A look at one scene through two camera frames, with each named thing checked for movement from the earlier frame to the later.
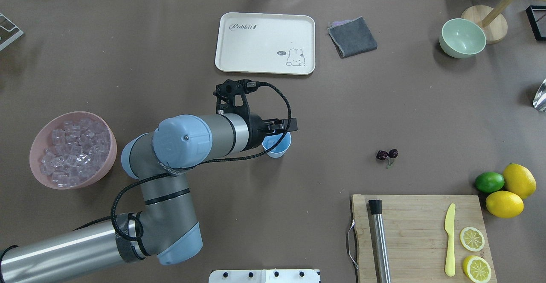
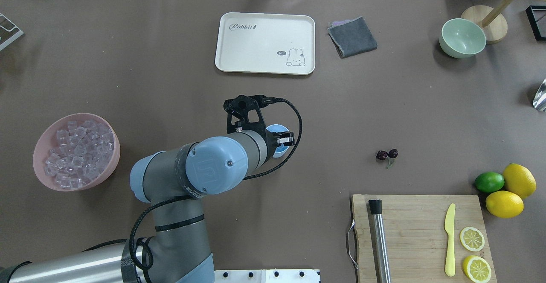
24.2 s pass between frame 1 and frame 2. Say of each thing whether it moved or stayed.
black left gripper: moved
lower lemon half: stayed
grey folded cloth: stayed
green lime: stayed
